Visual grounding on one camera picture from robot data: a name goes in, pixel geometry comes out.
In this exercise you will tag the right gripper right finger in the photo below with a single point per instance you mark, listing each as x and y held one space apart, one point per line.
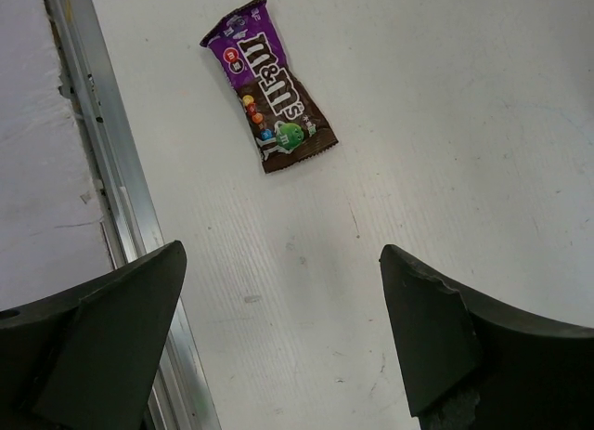
469 361

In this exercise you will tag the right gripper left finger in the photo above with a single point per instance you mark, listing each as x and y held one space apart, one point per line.
86 358

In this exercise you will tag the purple brown candy packet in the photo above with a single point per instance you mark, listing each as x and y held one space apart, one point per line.
287 125

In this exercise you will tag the aluminium table frame rail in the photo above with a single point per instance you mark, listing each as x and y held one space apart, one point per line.
180 397

